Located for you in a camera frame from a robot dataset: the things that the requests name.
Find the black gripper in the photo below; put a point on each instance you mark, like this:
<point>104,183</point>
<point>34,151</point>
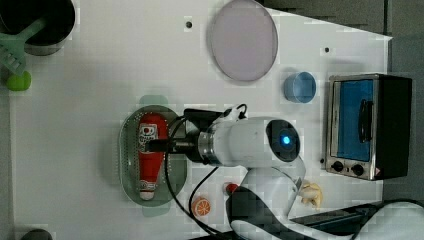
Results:
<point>186,133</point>

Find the mint green strainer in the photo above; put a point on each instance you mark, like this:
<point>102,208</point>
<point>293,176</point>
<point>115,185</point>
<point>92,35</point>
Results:
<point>173,172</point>

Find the red strawberry toy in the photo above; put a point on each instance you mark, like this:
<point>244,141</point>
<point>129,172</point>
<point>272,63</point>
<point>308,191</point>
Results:
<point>230,187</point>

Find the green apple toy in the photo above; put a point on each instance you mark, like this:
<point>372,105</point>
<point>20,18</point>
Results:
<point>19,82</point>

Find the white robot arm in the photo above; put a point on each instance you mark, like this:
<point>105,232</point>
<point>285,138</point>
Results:
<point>269,148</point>

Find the blue bowl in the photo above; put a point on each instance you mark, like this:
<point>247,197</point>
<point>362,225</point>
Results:
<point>300,87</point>

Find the black cylinder table post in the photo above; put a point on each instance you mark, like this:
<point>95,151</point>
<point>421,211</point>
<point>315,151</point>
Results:
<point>37,234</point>

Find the dark blue crate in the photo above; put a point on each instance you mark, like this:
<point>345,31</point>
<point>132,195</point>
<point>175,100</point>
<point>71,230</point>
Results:
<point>342,222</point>

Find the red plush ketchup bottle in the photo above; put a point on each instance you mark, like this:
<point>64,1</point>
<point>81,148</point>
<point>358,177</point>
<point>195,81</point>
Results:
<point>152,126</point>

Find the black toaster oven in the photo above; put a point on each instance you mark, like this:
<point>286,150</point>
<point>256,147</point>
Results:
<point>368,126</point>

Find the green plastic spatula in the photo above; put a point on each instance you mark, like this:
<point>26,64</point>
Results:
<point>12,54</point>

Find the yellow banana toy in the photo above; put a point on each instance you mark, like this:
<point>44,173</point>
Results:
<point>311,193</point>

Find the black cooking pot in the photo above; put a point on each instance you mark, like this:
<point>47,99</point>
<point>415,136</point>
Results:
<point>55,19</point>

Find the orange slice toy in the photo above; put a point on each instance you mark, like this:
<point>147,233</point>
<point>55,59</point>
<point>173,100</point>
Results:
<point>201,206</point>

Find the lilac oval plate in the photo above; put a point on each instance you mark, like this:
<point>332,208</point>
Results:
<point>244,40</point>

